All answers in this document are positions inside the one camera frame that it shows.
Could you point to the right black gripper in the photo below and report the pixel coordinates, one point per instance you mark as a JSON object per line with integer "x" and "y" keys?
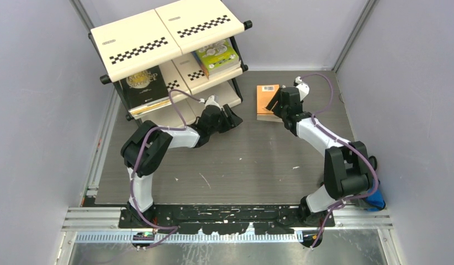
{"x": 275, "y": 110}

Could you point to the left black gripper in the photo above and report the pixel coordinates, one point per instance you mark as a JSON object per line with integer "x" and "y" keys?
{"x": 232, "y": 121}

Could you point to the light green spine book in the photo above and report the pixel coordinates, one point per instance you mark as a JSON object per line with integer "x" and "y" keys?
{"x": 217, "y": 48}

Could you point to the black Moon Sixpence book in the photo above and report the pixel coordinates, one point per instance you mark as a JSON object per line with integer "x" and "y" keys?
{"x": 144, "y": 88}

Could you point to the cream three-tier shelf rack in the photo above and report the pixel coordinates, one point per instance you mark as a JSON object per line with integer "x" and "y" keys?
{"x": 166, "y": 37}

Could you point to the yellow book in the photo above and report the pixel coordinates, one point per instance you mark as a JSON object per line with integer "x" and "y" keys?
{"x": 144, "y": 109}

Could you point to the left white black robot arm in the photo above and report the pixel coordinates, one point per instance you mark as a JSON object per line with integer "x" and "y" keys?
{"x": 146, "y": 148}

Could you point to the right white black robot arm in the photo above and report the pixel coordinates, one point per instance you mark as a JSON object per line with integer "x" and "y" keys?
{"x": 348, "y": 172}

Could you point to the orange spine book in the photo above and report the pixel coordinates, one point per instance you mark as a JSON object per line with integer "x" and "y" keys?
{"x": 264, "y": 94}

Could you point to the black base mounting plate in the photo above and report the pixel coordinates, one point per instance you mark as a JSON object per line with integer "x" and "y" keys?
{"x": 227, "y": 219}

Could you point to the blue cloth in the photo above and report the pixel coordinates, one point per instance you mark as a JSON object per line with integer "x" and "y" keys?
{"x": 374, "y": 202}

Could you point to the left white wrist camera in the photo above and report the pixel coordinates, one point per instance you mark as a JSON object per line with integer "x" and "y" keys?
{"x": 210, "y": 101}

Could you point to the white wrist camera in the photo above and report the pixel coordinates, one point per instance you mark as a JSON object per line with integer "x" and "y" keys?
{"x": 210, "y": 101}
{"x": 302, "y": 87}

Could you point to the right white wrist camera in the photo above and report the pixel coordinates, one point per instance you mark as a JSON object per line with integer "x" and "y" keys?
{"x": 302, "y": 87}

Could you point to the aluminium rail frame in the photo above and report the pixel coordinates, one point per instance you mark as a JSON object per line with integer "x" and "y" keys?
{"x": 92, "y": 236}

